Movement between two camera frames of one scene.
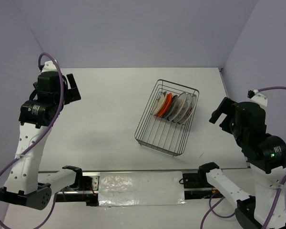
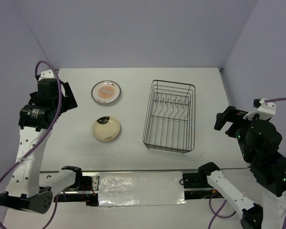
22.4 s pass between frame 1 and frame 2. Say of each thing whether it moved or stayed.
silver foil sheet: stayed
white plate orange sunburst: moved
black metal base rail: stayed
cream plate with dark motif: moved
